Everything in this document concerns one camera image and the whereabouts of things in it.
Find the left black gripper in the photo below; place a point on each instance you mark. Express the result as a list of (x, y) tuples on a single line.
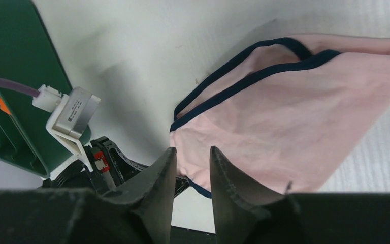
[(104, 168)]

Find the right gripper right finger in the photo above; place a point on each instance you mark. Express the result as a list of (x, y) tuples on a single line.
[(245, 211)]

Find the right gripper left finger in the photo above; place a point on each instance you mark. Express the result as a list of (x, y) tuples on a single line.
[(138, 211)]

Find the pink underwear navy trim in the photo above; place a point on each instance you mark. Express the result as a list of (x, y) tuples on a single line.
[(284, 111)]

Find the green compartment tray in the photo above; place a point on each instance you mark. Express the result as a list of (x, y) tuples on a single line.
[(28, 60)]

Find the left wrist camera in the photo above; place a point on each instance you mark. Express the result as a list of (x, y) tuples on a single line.
[(70, 116)]

